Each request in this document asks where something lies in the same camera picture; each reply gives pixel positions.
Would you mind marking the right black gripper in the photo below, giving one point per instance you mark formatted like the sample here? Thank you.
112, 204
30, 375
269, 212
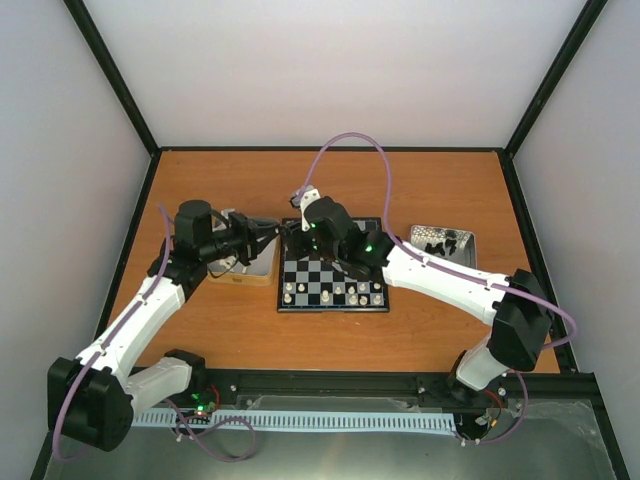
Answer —
291, 240

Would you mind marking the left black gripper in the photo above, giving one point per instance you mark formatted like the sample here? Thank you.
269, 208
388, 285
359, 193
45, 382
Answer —
249, 230

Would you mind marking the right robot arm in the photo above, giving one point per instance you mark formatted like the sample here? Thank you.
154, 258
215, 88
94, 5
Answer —
513, 306

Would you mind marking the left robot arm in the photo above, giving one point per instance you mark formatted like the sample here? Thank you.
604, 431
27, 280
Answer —
94, 397

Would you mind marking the tan tray of white pieces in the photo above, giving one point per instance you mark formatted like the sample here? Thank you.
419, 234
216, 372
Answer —
260, 273

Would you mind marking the clear tray of black pieces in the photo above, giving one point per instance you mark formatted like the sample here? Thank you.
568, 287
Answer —
454, 245

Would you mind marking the green lit circuit board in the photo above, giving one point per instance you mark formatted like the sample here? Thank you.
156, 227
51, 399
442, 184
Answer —
206, 401

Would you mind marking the black and white chessboard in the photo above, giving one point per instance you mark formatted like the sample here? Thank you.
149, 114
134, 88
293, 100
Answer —
318, 275

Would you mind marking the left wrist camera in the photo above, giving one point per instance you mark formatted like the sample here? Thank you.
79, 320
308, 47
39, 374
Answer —
229, 216

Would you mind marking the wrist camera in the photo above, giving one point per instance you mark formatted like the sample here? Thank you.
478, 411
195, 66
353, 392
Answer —
229, 216
301, 199

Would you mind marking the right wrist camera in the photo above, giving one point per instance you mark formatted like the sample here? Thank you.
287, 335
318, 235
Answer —
301, 199

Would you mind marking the light blue cable duct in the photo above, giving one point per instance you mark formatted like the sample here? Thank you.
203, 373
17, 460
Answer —
327, 422

